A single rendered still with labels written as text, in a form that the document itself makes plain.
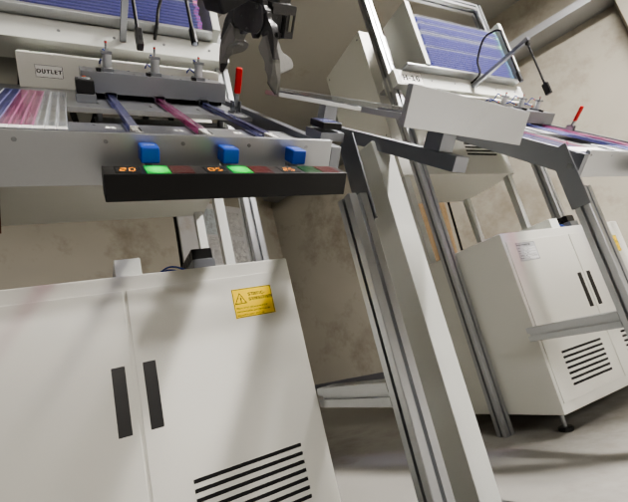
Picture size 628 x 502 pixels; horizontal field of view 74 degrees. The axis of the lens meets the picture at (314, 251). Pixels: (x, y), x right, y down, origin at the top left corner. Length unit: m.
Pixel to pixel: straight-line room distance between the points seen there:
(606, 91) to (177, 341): 3.61
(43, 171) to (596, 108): 3.72
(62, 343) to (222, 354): 0.28
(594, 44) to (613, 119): 0.61
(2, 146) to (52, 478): 0.52
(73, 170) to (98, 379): 0.39
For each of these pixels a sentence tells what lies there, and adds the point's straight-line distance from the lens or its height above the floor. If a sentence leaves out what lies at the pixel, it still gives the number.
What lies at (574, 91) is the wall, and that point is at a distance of 4.01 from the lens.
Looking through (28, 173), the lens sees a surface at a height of 0.69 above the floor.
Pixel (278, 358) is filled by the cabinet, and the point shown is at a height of 0.40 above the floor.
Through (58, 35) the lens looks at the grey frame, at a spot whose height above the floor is 1.33.
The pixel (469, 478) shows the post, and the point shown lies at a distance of 0.92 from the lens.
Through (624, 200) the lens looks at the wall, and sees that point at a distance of 3.76.
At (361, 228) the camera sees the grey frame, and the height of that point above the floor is 0.57.
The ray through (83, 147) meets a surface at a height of 0.71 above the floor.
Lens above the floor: 0.39
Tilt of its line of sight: 14 degrees up
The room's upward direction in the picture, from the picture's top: 14 degrees counter-clockwise
